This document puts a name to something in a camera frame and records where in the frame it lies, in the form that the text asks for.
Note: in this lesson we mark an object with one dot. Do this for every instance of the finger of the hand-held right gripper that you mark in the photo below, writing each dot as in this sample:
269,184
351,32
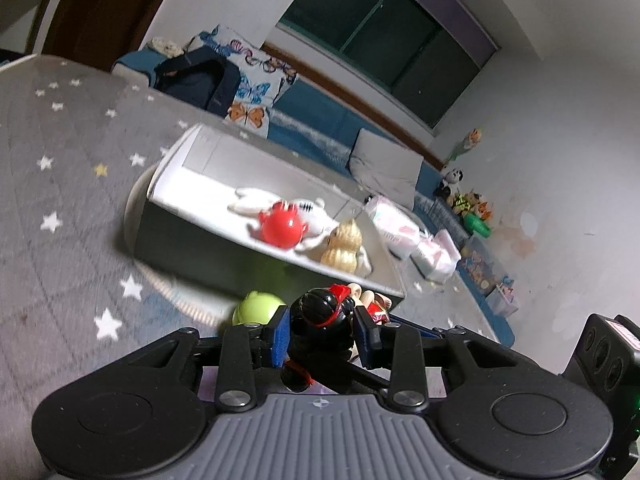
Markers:
415,326

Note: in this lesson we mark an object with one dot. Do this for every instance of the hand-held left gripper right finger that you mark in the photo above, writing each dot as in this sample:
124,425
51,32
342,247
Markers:
365,340

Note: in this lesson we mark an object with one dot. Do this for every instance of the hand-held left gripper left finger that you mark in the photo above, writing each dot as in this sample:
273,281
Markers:
280,335

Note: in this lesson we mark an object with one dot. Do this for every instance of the black-haired mouse doll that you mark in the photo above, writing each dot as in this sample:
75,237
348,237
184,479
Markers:
320,320

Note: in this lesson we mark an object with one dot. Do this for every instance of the beige peanut toy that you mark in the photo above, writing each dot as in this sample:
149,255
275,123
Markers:
342,245

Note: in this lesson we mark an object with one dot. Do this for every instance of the red round toy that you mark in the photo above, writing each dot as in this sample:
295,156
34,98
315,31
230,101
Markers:
282,225

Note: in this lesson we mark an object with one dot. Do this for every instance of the white bunny plush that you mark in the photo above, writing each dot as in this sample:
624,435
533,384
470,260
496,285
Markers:
312,210

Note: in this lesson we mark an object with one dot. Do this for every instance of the grey cardboard box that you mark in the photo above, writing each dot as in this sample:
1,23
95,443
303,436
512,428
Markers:
190,240

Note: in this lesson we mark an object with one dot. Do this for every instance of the green plastic toy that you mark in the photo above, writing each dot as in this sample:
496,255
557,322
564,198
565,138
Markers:
255,307

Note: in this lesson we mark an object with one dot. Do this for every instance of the cartoon print storage box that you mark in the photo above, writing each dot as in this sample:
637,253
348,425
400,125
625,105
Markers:
487,275

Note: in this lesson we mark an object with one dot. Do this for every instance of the green inflatable toy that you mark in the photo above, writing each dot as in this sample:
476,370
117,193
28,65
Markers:
477,225

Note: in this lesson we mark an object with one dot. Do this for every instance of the panda plush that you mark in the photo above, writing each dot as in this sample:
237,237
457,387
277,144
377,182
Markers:
450,182

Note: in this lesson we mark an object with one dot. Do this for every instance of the grey pillow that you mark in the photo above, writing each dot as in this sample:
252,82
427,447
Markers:
385,165

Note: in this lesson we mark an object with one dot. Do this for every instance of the blue sofa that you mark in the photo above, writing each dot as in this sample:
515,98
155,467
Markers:
320,115

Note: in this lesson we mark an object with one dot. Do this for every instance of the butterfly print pillow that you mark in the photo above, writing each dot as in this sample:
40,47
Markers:
255,80

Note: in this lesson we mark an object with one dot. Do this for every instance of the dark blue backpack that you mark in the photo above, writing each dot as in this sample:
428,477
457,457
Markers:
195,80

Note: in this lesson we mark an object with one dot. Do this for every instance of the dark window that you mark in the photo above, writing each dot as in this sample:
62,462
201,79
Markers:
390,35

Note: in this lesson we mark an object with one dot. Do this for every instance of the round patterned cushion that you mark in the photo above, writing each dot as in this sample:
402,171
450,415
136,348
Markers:
167,46

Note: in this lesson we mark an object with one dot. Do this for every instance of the brown wooden door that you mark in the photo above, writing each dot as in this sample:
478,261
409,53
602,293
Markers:
100,5

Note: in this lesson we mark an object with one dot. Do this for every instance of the small toys by wall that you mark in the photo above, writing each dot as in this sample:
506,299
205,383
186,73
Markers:
475,205

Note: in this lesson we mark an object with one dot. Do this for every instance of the wall flower decoration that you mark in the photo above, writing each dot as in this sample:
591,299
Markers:
470,142

